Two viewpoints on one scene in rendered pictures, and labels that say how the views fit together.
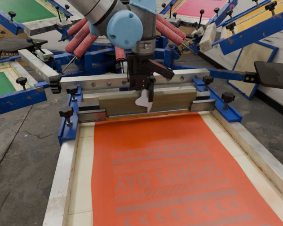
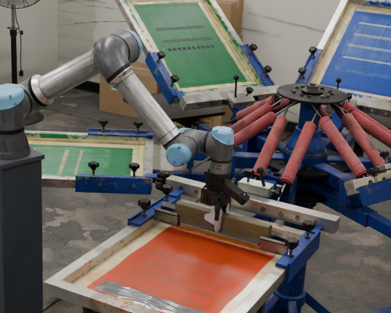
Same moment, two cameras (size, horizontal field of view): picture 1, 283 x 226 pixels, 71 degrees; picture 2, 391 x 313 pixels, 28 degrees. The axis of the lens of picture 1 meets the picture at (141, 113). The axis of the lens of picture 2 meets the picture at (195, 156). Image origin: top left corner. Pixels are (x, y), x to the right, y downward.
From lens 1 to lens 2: 2.12 m
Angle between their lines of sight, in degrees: 35
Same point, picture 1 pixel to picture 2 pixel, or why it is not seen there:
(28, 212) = not seen: outside the picture
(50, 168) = not seen: outside the picture
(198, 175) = (201, 282)
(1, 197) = not seen: outside the picture
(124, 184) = (147, 264)
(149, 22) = (220, 149)
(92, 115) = (166, 215)
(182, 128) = (238, 258)
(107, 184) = (137, 259)
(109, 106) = (183, 212)
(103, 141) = (161, 240)
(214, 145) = (244, 276)
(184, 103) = (256, 236)
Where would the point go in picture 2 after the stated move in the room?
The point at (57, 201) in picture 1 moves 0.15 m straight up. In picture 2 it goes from (101, 248) to (102, 205)
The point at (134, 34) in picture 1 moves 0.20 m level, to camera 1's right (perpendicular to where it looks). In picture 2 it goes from (179, 159) to (231, 176)
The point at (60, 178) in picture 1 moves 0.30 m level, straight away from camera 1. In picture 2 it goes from (111, 241) to (128, 205)
